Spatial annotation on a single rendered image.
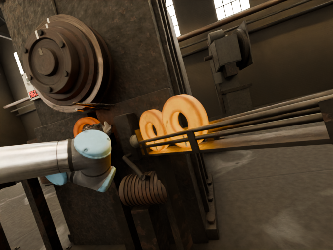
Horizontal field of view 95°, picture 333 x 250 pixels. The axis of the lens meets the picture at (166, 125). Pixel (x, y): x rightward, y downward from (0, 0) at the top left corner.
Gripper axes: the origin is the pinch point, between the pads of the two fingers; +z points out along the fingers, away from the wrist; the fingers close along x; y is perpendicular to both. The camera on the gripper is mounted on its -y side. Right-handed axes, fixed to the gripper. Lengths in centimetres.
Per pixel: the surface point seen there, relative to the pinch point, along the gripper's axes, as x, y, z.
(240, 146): -56, 4, -41
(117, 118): -9.7, 5.3, -4.5
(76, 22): -3, 51, 11
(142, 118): -28.3, 6.5, -17.4
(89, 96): 2.1, 18.4, 0.5
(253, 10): -266, 67, 580
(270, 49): -320, -73, 612
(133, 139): -18.6, -2.7, -14.2
